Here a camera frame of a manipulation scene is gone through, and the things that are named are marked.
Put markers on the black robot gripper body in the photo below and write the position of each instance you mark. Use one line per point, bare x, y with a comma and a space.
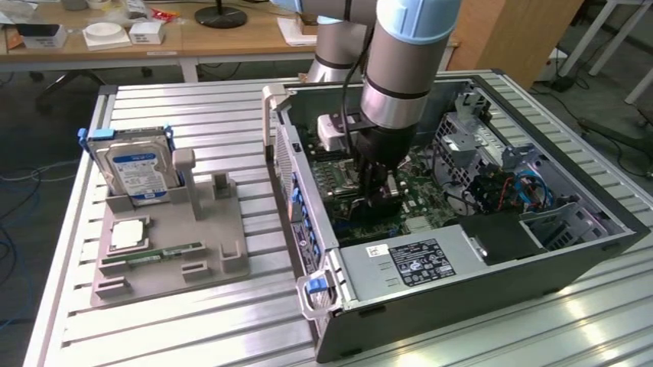
385, 147

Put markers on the green graphics card black fan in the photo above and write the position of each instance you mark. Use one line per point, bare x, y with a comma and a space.
377, 212

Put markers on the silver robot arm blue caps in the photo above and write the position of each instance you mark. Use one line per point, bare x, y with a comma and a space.
404, 57

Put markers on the CPU socket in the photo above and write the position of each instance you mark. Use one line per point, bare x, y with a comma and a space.
349, 174

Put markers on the green motherboard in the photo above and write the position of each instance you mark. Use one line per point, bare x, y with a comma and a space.
424, 199

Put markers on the black RAM slot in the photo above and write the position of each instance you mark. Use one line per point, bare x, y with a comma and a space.
332, 156

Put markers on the perforated metal disk bay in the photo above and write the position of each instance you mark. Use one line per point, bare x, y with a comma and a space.
460, 168

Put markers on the grey power supply unit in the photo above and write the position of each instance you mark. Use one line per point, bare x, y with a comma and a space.
368, 279

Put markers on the black plastic shroud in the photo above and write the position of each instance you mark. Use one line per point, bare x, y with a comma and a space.
500, 237

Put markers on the white paper stack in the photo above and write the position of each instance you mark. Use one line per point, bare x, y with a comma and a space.
293, 32

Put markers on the black open PC case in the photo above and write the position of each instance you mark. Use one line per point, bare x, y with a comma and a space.
460, 306

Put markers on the brown cardboard box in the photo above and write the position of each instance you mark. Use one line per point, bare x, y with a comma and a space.
307, 19

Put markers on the wooden cabinet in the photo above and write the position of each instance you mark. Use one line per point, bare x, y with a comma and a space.
511, 38

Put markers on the black floor adapter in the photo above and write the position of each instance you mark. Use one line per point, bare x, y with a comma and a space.
562, 84

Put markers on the silver drive cage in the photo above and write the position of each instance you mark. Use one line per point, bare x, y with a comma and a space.
562, 229

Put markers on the wooden desk white legs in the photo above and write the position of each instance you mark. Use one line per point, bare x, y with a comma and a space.
230, 38

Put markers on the black floor stand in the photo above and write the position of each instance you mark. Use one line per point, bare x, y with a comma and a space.
623, 135

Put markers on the black round lamp base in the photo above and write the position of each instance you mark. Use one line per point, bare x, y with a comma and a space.
221, 18

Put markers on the grey printed parts rack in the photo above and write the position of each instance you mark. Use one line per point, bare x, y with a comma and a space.
169, 275

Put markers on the hard disk in blue caddy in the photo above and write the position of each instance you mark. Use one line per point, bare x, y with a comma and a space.
136, 172

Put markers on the green RAM stick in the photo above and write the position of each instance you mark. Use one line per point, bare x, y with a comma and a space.
153, 255

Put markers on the silver CPU chip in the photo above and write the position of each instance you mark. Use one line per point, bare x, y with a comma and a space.
126, 234

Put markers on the red packet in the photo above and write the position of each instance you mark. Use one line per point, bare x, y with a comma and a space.
166, 16

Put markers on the small white carton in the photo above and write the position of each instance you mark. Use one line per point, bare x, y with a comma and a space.
148, 33

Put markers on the white square round-hole container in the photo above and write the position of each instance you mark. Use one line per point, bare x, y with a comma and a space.
105, 38

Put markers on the white tape roll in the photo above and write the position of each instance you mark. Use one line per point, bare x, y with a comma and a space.
100, 4

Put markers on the black chair base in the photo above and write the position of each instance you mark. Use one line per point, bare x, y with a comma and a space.
49, 89

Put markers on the grey cup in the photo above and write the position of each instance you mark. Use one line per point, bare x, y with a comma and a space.
76, 4

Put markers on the white box black lid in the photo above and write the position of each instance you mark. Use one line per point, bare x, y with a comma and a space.
44, 40

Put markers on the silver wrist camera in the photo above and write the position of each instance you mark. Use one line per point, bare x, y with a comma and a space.
332, 134

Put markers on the white table frame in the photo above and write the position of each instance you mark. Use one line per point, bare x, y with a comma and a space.
612, 38

